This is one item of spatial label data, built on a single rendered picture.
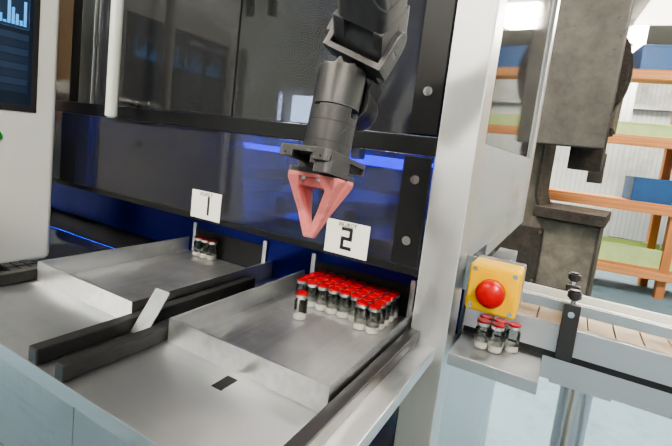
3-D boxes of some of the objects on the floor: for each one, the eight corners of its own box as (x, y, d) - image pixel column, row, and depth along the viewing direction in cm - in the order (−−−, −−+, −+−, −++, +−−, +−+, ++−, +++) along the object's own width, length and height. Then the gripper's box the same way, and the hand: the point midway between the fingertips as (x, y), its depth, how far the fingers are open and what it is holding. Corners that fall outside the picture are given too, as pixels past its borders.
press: (609, 298, 427) (664, 19, 396) (642, 345, 314) (723, -39, 284) (463, 267, 479) (502, 19, 449) (447, 298, 367) (498, -30, 336)
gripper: (329, 119, 57) (306, 233, 57) (288, 93, 48) (259, 229, 48) (376, 123, 54) (352, 244, 54) (341, 97, 45) (311, 242, 45)
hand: (310, 230), depth 51 cm, fingers closed
